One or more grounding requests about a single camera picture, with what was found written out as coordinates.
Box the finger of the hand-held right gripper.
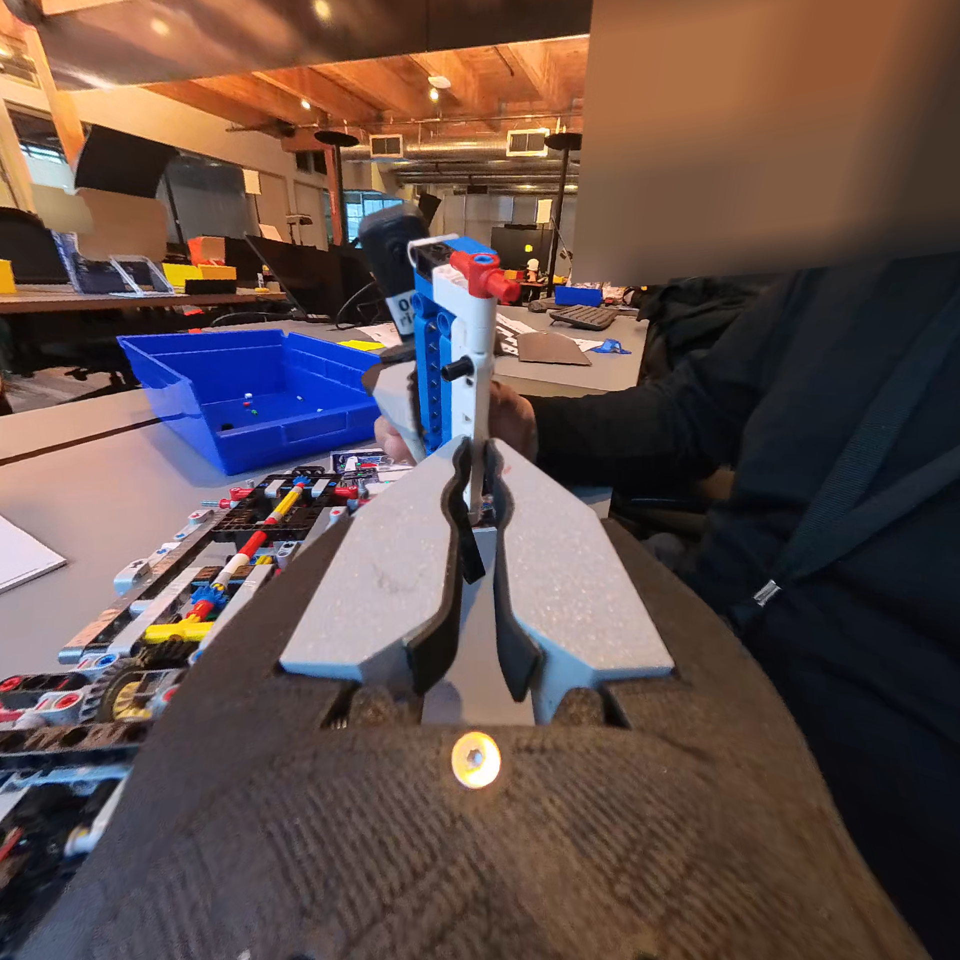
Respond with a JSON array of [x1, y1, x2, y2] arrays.
[[363, 363, 429, 463]]

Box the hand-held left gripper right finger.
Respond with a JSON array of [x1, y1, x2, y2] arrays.
[[486, 438, 675, 726]]

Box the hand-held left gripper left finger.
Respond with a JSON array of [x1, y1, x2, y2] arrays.
[[279, 437, 472, 696]]

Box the blue and white brick assembly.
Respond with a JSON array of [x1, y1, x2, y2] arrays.
[[407, 234, 523, 526]]

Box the toy brick race car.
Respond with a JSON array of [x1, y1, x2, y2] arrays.
[[0, 466, 370, 901]]

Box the building instruction booklet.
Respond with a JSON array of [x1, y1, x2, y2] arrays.
[[0, 513, 69, 595]]

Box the person's right forearm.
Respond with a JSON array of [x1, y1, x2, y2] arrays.
[[528, 352, 759, 500]]

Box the holographic sticker sheet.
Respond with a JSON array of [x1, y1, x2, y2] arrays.
[[330, 447, 417, 481]]

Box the black monitor back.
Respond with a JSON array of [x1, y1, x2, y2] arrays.
[[243, 234, 376, 320]]

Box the black monitor with yellow dot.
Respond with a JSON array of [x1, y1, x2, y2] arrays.
[[491, 223, 556, 275]]

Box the tiny loose toy pieces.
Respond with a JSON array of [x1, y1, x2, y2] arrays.
[[221, 390, 325, 432]]

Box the grey cardboard sheet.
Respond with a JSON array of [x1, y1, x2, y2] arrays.
[[516, 330, 594, 367]]

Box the black keyboard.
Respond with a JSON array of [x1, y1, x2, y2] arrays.
[[549, 303, 620, 331]]

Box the brown cardboard panel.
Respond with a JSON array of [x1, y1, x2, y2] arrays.
[[75, 187, 170, 264]]

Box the clear acrylic stands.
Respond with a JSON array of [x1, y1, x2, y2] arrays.
[[51, 232, 177, 295]]

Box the black flat panel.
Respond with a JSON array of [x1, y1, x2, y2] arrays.
[[73, 123, 180, 200]]

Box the long wooden table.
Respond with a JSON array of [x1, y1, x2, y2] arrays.
[[0, 285, 290, 316]]

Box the person's dark clothed body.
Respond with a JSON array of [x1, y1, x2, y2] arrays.
[[633, 255, 960, 960]]

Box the black cable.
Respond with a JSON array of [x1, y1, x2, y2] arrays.
[[333, 281, 384, 331]]

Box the dark shoulder strap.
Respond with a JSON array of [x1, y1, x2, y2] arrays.
[[731, 352, 960, 631]]

